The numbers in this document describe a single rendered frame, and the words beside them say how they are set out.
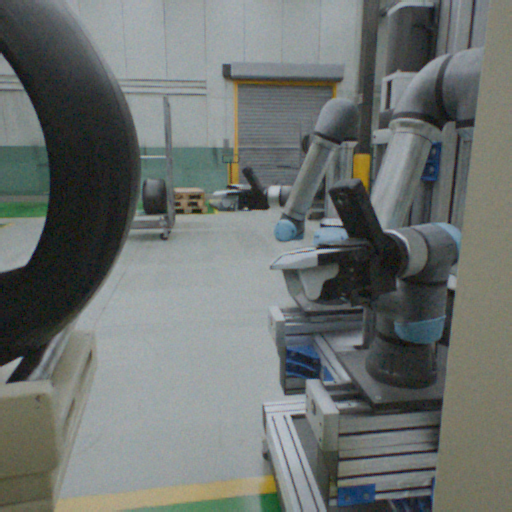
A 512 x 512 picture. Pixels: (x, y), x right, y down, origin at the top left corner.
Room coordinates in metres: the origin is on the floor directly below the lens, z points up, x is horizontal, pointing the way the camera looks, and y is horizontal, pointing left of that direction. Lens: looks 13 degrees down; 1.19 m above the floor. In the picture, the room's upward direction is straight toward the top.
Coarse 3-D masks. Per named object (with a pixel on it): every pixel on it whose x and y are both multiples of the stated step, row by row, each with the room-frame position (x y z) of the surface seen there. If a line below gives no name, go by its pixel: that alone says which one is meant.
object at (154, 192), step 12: (168, 108) 6.38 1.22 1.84; (168, 120) 5.85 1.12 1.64; (168, 132) 5.82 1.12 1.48; (168, 144) 5.81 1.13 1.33; (144, 156) 5.92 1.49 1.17; (156, 156) 5.94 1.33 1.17; (168, 156) 5.81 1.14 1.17; (168, 168) 5.81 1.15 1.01; (144, 180) 5.99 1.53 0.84; (156, 180) 5.96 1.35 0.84; (168, 180) 5.81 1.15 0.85; (144, 192) 5.79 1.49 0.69; (156, 192) 5.80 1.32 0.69; (168, 192) 5.81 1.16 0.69; (144, 204) 5.79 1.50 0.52; (156, 204) 5.79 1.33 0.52; (168, 204) 5.81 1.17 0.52; (168, 216) 6.39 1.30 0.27; (132, 228) 5.76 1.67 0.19; (144, 228) 5.77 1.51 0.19; (168, 228) 5.84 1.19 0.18
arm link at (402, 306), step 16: (400, 288) 0.66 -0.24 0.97; (416, 288) 0.63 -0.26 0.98; (432, 288) 0.63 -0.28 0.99; (384, 304) 0.68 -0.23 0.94; (400, 304) 0.65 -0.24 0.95; (416, 304) 0.63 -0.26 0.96; (432, 304) 0.63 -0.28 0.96; (400, 320) 0.65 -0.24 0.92; (416, 320) 0.63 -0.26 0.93; (432, 320) 0.63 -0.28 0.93; (400, 336) 0.65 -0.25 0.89; (416, 336) 0.63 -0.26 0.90; (432, 336) 0.63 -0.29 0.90
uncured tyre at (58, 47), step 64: (0, 0) 0.48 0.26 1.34; (64, 0) 0.55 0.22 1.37; (64, 64) 0.49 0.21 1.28; (64, 128) 0.49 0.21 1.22; (128, 128) 0.56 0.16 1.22; (64, 192) 0.49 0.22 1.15; (128, 192) 0.54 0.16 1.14; (64, 256) 0.49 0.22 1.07; (0, 320) 0.47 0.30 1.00; (64, 320) 0.52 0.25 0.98
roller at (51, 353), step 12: (72, 324) 0.68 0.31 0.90; (60, 336) 0.61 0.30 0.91; (48, 348) 0.56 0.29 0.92; (60, 348) 0.59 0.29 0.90; (24, 360) 0.52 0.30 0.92; (36, 360) 0.52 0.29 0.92; (48, 360) 0.53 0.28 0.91; (12, 372) 0.49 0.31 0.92; (24, 372) 0.48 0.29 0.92; (36, 372) 0.49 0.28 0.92; (48, 372) 0.52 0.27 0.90
